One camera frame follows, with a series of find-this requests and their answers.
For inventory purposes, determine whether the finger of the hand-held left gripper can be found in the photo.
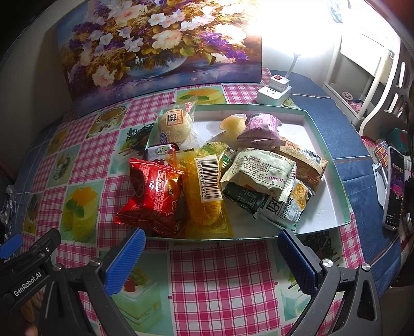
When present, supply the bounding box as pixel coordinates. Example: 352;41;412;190
19;229;62;269
0;233;23;262

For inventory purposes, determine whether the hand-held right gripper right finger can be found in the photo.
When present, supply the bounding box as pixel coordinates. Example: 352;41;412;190
277;228;380;336

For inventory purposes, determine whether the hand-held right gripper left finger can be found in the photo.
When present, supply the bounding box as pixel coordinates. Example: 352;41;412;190
42;228;146;336

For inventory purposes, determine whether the green and white snack packet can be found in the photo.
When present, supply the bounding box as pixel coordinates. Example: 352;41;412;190
223;179;314;231

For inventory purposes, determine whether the white tray with green rim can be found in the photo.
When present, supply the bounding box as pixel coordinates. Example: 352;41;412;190
144;103;352;241

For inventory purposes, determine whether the shiny red snack packet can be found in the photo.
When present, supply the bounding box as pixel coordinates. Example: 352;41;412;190
115;157;185;236

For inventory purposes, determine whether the yellow snack packet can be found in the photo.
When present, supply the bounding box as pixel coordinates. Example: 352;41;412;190
176;142;235;240

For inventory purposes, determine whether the brown snack packet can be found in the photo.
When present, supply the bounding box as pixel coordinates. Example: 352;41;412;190
275;137;329;191

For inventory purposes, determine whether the pale round cake packet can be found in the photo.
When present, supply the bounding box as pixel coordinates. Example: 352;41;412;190
220;147;297;202

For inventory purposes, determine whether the red and white snack packet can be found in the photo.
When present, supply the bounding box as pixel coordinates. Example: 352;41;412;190
143;142;180;169

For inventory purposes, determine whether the pink snack packet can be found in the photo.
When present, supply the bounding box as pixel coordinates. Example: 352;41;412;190
237;114;281;147

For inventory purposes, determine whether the white bun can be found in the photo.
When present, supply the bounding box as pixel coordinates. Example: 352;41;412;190
153;100;198;149

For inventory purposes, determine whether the yellow jelly cup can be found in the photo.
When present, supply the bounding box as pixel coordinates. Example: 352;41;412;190
220;113;249;139

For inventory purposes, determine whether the person's left hand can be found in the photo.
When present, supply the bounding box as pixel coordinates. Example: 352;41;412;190
19;302;39;336

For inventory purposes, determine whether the crumpled blue white wrapper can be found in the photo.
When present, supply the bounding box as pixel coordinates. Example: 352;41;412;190
0;186;17;227

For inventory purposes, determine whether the pink checkered tablecloth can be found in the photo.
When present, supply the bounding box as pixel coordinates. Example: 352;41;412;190
14;82;372;336

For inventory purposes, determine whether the white phone stand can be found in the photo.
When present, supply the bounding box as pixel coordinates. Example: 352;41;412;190
372;162;389;207

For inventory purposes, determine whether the smartphone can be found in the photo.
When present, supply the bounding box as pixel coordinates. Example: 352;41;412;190
382;145;409;231

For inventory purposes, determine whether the teal box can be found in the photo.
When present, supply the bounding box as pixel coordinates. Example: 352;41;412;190
386;127;409;151

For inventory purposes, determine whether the white power strip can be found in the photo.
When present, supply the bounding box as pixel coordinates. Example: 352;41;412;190
257;85;293;105

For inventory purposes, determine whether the white plastic rack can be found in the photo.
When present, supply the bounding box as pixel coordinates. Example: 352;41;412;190
323;29;411;136

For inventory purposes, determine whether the flower painting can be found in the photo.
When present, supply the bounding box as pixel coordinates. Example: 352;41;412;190
55;0;262;117

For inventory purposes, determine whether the white adapter with red switch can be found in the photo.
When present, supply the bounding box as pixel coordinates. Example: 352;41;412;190
269;74;289;93

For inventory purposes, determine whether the white cable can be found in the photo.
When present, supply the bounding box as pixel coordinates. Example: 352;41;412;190
288;53;300;81

